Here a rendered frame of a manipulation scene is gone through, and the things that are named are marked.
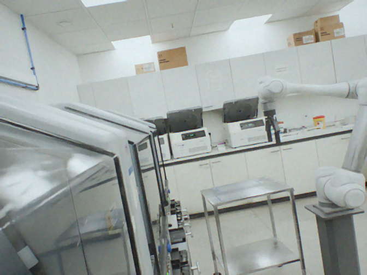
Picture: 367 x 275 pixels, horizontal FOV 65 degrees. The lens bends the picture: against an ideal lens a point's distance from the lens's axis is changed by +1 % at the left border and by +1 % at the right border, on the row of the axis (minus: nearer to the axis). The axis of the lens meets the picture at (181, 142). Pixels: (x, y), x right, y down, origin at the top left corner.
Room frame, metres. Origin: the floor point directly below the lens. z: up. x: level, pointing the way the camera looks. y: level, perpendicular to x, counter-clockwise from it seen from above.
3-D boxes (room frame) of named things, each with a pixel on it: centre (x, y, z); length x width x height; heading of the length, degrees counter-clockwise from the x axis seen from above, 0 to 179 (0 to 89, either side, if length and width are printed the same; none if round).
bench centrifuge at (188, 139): (4.30, -0.12, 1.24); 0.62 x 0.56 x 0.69; 2
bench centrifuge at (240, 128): (4.33, -0.97, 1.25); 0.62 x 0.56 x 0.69; 1
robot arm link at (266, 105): (1.81, -0.58, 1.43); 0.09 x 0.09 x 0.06
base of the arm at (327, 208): (1.84, -0.89, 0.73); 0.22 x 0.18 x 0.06; 2
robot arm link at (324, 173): (1.81, -0.89, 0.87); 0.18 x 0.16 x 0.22; 175
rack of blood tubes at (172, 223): (1.68, 0.26, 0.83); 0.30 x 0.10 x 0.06; 92
